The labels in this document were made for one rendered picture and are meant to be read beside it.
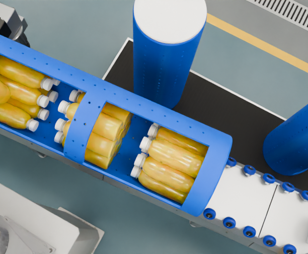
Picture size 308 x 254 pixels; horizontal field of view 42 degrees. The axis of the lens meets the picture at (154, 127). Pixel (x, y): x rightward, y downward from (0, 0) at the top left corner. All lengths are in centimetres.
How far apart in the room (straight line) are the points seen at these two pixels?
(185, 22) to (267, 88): 123
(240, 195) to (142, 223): 99
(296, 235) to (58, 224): 83
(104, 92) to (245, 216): 67
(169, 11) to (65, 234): 88
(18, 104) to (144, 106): 47
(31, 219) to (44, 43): 164
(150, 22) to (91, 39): 118
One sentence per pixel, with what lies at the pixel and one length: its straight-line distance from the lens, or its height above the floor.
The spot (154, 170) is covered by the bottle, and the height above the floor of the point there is 114.
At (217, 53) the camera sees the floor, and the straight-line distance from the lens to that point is 269.
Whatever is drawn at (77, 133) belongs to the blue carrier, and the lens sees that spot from 122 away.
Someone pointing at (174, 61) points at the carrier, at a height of 88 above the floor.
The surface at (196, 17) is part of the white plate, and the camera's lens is 157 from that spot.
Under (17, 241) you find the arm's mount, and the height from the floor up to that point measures 135.
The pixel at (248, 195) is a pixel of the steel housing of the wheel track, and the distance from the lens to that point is 152.
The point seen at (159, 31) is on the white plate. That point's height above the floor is 104.
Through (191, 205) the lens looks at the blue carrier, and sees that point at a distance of 124.
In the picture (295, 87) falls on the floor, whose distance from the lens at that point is 274.
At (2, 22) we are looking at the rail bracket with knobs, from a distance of 166.
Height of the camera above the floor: 238
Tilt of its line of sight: 75 degrees down
